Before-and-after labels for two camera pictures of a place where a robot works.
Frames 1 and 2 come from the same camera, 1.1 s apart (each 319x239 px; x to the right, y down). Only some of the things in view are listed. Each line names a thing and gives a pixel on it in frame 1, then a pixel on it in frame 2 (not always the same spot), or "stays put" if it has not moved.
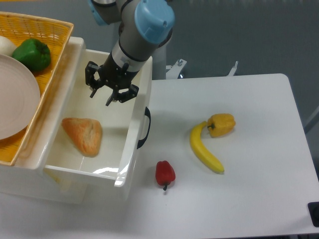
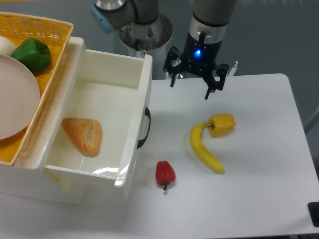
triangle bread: [85, 134] stays put
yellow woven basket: [56, 35] stays put
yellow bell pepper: [221, 124] stays put
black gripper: [111, 74] → [200, 57]
